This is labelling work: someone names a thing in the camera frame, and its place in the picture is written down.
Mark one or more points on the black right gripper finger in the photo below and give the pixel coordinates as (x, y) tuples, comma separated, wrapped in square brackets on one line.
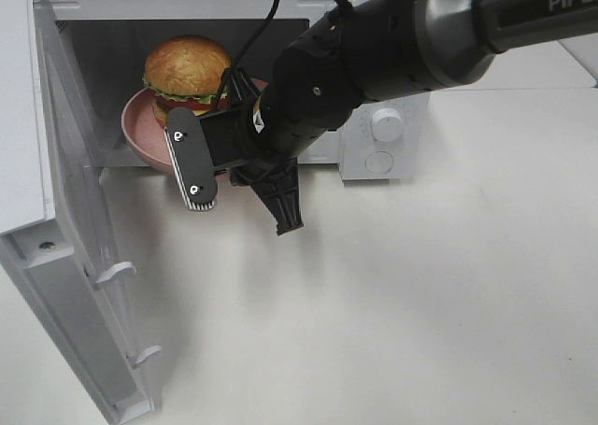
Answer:
[(279, 192), (241, 91)]

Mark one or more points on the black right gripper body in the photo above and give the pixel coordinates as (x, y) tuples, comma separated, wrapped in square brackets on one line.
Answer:
[(276, 127)]

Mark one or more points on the burger with lettuce and cheese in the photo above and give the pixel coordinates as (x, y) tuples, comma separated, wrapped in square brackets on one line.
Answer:
[(186, 71)]

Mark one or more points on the pink round plate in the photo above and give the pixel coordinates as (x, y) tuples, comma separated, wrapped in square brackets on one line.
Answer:
[(144, 134)]

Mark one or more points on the round white door button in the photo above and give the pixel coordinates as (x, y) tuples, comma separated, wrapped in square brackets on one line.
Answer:
[(379, 163)]

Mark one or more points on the white microwave door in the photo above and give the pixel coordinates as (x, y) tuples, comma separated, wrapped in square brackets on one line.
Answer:
[(57, 243)]

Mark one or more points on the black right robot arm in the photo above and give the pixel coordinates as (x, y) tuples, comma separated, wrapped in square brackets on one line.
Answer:
[(374, 52)]

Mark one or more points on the lower white round knob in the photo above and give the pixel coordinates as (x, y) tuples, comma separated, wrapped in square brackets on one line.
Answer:
[(387, 125)]

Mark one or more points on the white microwave oven body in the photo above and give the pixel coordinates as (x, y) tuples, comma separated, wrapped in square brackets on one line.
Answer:
[(102, 48)]

